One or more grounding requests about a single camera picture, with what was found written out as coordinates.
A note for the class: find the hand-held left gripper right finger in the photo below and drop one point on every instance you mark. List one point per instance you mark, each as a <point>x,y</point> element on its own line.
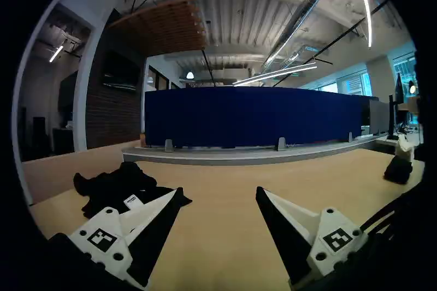
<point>327,233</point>

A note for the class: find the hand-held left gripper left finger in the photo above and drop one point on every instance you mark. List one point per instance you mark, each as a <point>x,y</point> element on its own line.
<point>112,233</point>

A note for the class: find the black towel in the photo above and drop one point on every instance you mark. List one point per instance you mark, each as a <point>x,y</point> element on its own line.
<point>112,188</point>

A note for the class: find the white towel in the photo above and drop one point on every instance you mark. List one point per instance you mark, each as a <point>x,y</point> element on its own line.
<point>405,147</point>

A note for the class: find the grey desk screen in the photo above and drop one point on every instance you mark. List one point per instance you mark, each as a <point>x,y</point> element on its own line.
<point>379,117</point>

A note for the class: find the blue desk screen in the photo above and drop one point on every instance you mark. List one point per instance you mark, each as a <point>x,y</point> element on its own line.
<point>252,117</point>

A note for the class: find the black monitor on stand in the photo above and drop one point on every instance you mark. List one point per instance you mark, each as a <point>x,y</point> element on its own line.
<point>396,100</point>

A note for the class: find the wall-mounted black screen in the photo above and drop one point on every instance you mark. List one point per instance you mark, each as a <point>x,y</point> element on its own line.
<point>120,71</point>

